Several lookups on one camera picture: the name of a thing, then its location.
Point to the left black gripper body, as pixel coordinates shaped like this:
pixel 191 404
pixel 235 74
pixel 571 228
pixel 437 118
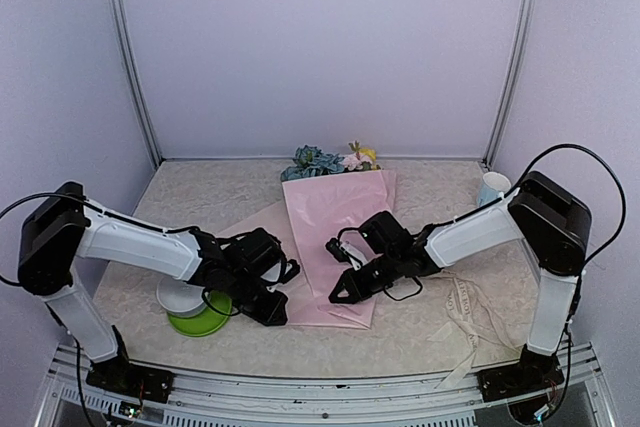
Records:
pixel 249 303

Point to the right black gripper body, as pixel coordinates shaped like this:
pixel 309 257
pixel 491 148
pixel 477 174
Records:
pixel 386 275

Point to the pink wrapping paper sheet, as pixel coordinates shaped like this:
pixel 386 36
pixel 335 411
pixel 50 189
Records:
pixel 317 223

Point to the pale pink fake flower stem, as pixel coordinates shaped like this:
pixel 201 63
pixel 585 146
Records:
pixel 352 162

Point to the yellow fake flower stem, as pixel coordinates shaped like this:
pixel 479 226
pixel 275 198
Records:
pixel 368 156

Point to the blue fake flower bunch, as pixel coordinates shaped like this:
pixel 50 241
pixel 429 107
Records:
pixel 311 161

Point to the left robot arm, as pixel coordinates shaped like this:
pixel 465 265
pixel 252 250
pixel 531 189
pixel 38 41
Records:
pixel 68 231

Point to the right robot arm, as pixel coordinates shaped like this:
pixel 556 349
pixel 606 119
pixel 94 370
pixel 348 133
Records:
pixel 553 223

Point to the green plastic plate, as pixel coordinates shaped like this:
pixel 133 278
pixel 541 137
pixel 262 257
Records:
pixel 207 321

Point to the white ceramic bowl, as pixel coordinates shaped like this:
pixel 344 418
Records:
pixel 180 299

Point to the beige printed ribbon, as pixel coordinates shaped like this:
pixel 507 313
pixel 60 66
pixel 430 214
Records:
pixel 459 305

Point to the light blue mug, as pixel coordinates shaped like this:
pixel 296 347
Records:
pixel 494 187

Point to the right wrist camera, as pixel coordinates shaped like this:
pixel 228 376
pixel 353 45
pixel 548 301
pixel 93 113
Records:
pixel 344 252

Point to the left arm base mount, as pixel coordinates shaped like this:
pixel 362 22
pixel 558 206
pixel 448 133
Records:
pixel 132 380

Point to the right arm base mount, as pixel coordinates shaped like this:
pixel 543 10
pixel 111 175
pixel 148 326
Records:
pixel 518 379

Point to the front aluminium rail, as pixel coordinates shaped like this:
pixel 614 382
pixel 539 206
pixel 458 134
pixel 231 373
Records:
pixel 201 398

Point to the left aluminium frame post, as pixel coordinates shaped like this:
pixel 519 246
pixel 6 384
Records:
pixel 139 104

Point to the aluminium frame post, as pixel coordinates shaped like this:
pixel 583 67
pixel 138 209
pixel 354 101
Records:
pixel 139 104
pixel 517 54

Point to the right aluminium frame post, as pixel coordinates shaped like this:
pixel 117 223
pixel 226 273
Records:
pixel 517 54

